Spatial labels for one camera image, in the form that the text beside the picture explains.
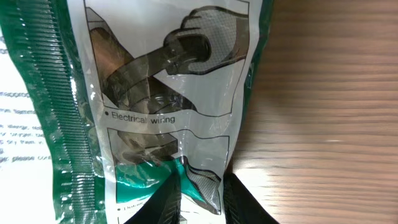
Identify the green white wipes pack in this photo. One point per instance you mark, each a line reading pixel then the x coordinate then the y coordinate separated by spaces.
pixel 101 101

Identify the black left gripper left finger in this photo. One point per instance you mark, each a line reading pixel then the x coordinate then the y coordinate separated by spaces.
pixel 164 205

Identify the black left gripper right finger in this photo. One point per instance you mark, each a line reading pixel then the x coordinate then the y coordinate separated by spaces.
pixel 240 206

